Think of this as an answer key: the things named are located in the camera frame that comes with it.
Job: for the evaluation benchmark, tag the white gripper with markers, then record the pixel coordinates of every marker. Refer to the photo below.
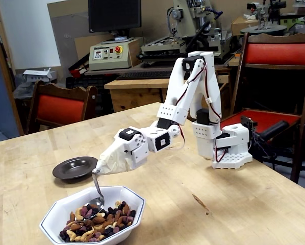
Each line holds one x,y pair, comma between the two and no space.
131,149

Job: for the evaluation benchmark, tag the bent metal spoon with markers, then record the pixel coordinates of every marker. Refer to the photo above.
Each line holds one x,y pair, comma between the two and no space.
96,204

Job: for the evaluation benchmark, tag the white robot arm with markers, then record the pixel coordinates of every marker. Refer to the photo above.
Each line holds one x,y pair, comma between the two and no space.
211,84

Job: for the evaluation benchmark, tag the beige masking tape wrap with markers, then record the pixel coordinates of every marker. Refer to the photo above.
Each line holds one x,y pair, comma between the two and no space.
111,163

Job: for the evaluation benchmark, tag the dark brown small plate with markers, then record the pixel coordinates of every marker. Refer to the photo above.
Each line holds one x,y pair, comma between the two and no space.
76,168

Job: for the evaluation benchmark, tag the wooden desk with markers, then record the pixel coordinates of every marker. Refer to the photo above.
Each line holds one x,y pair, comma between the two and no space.
132,84

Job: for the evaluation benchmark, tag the small wooden red chair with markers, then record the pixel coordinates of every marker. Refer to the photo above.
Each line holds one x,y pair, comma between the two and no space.
60,108

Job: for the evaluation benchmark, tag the mixed nuts heap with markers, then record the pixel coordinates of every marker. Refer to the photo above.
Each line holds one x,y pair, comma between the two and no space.
111,222

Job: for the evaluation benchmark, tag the black plastic crate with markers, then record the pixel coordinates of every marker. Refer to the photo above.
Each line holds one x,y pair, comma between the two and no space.
78,83

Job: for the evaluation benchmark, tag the black keyboard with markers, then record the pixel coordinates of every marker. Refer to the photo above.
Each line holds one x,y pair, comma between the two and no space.
142,75

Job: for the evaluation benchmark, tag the white octagonal bowl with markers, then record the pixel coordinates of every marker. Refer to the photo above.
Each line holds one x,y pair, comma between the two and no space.
60,209

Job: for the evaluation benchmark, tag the red and black case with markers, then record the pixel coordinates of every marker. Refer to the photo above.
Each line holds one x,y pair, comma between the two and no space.
77,72

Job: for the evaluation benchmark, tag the beige control box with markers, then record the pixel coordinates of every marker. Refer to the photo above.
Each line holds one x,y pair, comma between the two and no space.
109,60

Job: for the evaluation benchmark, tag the white small paper box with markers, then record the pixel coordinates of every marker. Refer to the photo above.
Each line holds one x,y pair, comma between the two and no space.
36,74

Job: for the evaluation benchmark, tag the grey plastic bag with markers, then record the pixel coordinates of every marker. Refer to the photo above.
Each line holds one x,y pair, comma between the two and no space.
22,90

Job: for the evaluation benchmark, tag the large brown cardboard panel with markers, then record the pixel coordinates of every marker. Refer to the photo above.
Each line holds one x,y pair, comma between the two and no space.
68,38

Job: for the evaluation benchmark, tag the black computer monitor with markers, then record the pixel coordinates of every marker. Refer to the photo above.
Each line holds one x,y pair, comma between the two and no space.
114,15

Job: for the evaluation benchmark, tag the black circuit board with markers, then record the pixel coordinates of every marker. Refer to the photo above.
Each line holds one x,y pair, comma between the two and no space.
249,123

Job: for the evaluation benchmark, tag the beige milling machine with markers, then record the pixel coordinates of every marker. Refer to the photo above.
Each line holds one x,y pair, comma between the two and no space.
188,15

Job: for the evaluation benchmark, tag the brown cardboard box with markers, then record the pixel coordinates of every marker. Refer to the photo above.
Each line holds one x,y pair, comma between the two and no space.
240,25

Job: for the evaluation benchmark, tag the large wooden red chair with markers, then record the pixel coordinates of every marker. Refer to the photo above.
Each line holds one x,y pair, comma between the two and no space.
277,53

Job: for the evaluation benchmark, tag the black round table machine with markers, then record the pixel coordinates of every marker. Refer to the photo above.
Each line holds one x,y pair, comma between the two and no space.
264,29

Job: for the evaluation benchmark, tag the green box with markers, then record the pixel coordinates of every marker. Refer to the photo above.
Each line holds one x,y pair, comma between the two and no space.
295,25

